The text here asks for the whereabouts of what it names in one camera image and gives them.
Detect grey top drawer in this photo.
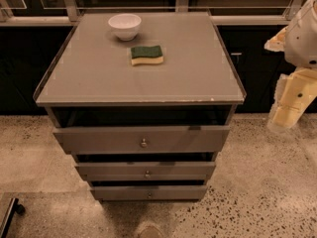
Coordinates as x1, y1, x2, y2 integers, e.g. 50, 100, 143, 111
53, 126, 229, 155

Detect grey middle drawer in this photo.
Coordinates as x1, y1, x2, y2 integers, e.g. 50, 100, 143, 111
75, 162, 215, 181

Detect metal window railing frame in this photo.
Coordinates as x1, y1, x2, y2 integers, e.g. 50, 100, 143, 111
0, 0, 317, 28

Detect green yellow sponge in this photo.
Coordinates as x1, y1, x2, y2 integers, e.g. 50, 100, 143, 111
131, 46, 163, 65

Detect grey drawer cabinet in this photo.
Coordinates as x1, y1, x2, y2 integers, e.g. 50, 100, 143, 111
34, 12, 246, 190

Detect grey bottom drawer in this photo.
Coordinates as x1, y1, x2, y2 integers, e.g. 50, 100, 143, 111
91, 185, 207, 201

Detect grey drawer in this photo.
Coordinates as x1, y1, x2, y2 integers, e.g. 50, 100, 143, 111
91, 185, 207, 201
53, 126, 229, 155
75, 162, 215, 181

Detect white ceramic bowl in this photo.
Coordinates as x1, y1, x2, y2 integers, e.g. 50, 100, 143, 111
108, 13, 142, 41

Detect black caster base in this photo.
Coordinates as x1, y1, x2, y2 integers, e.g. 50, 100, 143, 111
0, 197, 26, 238

